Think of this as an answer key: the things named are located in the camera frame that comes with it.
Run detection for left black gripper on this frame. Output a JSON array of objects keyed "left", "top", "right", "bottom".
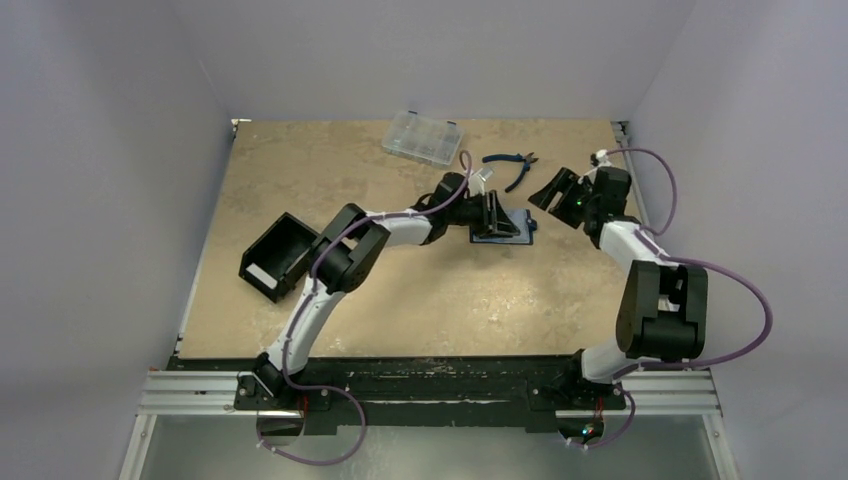
[{"left": 445, "top": 190, "right": 518, "bottom": 238}]

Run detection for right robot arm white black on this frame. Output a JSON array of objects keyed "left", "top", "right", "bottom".
[{"left": 528, "top": 166, "right": 708, "bottom": 407}]

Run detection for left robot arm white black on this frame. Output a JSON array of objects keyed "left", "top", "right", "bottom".
[{"left": 239, "top": 172, "right": 533, "bottom": 409}]

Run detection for black card tray box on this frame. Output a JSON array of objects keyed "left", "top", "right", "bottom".
[{"left": 238, "top": 212, "right": 318, "bottom": 303}]

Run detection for clear plastic organizer box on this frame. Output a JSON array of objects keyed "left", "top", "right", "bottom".
[{"left": 381, "top": 110, "right": 465, "bottom": 169}]

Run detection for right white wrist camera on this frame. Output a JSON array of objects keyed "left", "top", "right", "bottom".
[{"left": 579, "top": 149, "right": 614, "bottom": 184}]

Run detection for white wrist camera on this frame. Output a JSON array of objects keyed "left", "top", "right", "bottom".
[
  {"left": 579, "top": 149, "right": 614, "bottom": 184},
  {"left": 468, "top": 166, "right": 494, "bottom": 196}
]

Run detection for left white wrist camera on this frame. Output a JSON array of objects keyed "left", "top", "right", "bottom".
[{"left": 468, "top": 166, "right": 494, "bottom": 196}]

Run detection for blue handled pliers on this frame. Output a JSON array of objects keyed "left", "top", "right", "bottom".
[{"left": 481, "top": 152, "right": 539, "bottom": 195}]

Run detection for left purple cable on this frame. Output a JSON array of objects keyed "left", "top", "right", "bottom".
[{"left": 254, "top": 150, "right": 368, "bottom": 466}]

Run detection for black aluminium mounting rail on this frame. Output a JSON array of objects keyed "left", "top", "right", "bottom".
[{"left": 139, "top": 355, "right": 720, "bottom": 435}]

